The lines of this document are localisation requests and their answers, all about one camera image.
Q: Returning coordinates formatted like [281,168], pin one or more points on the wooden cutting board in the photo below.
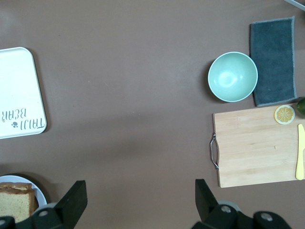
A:
[255,152]

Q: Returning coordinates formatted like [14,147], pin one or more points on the white round plate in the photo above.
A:
[41,198]

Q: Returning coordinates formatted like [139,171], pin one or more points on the mint green bowl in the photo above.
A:
[232,76]

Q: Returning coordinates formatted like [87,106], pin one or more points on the yellow plastic knife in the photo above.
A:
[300,155]

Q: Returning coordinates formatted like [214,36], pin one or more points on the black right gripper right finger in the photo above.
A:
[206,202]

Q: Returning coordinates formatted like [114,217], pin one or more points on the cream bear print tray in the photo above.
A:
[19,90]

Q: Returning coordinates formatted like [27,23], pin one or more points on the green avocado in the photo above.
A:
[301,107]

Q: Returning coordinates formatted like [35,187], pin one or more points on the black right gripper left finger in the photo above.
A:
[71,202]

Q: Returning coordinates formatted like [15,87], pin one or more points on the lemon slice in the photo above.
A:
[284,114]

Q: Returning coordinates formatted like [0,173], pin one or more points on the plain brown bread slice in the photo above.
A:
[14,205]

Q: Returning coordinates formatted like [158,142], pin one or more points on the dark grey cloth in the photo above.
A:
[272,59]

